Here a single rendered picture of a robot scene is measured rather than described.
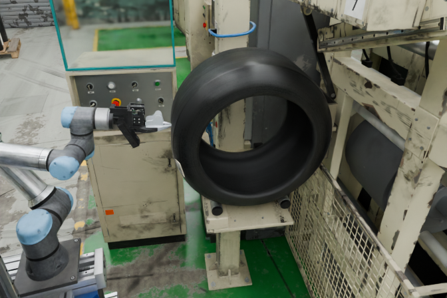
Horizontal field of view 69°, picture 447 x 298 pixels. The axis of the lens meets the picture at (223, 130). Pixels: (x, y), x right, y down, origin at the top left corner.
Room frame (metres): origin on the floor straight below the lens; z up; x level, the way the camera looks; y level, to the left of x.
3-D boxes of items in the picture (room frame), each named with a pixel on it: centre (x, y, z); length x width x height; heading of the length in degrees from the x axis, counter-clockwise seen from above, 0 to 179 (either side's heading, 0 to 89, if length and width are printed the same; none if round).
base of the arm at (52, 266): (0.87, 0.68, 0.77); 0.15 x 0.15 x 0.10
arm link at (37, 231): (0.88, 0.68, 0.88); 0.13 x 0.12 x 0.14; 0
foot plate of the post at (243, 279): (1.42, -0.03, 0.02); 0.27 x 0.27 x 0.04; 9
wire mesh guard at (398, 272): (1.00, -0.45, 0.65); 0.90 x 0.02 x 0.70; 9
